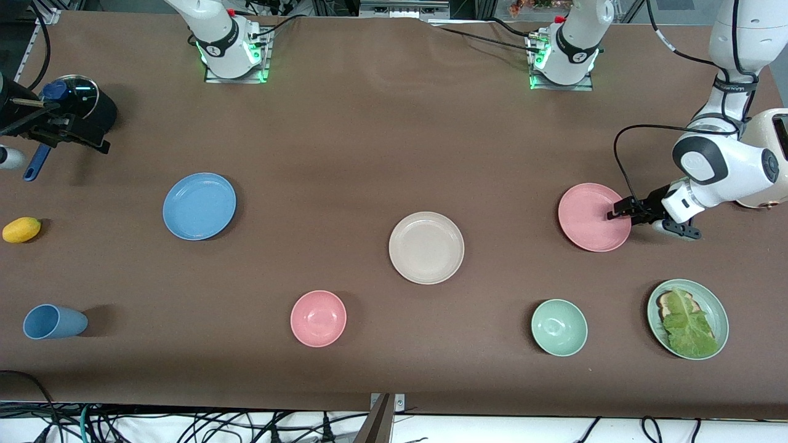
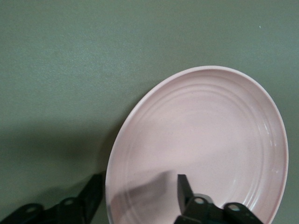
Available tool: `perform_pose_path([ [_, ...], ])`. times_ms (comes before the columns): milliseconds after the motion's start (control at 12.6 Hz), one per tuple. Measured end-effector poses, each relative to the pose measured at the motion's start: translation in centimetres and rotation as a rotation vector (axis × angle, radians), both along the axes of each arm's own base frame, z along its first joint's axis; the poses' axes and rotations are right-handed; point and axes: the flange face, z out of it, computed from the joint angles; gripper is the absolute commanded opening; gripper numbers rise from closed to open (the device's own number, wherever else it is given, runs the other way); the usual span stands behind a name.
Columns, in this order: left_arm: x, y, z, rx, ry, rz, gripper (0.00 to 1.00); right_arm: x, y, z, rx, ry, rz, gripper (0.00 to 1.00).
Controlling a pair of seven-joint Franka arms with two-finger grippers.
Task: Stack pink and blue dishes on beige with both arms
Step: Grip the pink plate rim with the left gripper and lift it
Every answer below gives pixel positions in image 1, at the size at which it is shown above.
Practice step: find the beige shallow plate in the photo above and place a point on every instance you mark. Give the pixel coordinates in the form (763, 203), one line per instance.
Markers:
(426, 248)

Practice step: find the grey metal box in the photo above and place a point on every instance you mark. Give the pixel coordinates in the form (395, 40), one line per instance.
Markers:
(403, 7)

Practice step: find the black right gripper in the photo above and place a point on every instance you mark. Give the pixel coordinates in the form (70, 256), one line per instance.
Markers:
(17, 120)

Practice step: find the black cooking pot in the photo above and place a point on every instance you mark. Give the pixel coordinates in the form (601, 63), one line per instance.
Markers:
(101, 114)

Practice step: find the green bowl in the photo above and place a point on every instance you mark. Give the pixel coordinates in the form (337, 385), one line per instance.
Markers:
(559, 327)

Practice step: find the glass lid with blue knob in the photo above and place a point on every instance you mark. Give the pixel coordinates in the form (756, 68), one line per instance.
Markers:
(80, 95)

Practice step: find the small metal clamp bracket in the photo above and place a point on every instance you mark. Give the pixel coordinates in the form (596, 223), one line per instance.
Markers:
(399, 403)

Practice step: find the pink bowl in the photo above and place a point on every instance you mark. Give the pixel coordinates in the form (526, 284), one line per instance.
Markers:
(318, 319)

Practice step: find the blue shallow plate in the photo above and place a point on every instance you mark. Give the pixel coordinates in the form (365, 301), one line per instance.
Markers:
(199, 206)

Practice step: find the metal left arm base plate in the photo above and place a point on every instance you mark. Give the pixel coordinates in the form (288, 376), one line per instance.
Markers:
(563, 87)

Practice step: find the pink shallow plate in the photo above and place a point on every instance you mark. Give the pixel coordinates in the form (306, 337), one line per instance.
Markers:
(585, 217)

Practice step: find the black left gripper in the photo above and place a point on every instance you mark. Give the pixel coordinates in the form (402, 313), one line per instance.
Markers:
(651, 204)

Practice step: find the cream toaster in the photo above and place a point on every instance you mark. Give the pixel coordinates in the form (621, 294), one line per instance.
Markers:
(766, 129)

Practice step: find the toasted bread slice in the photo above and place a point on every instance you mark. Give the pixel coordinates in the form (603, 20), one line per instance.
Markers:
(664, 301)

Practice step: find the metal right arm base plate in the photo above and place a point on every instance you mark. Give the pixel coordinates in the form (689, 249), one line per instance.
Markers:
(266, 61)

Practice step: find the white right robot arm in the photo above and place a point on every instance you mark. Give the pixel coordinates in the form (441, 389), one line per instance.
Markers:
(215, 27)

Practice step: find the yellow mango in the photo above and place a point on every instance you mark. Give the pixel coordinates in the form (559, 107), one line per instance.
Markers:
(21, 229)

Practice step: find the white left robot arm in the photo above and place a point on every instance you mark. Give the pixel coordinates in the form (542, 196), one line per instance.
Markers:
(732, 166)

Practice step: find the aluminium frame rail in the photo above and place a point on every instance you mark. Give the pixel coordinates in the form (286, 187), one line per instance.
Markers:
(31, 52)

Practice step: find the green shallow plate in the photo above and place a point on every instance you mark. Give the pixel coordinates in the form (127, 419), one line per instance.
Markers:
(717, 307)

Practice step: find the blue plastic cup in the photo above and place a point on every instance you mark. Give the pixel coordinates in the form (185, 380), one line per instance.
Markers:
(52, 322)

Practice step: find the dark camera stand bar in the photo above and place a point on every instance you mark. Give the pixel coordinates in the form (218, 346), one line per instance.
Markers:
(378, 424)

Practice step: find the green lettuce leaf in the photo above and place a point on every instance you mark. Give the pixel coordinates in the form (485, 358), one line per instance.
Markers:
(689, 326)

